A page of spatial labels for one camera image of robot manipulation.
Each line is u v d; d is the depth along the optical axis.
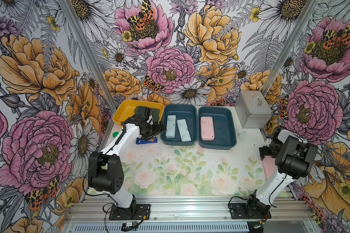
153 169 0.89
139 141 0.99
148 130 0.73
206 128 1.06
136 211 0.73
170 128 1.06
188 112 1.19
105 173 0.45
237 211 0.73
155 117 1.15
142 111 0.70
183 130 1.05
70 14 0.73
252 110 1.05
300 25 0.78
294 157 0.53
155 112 1.20
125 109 1.17
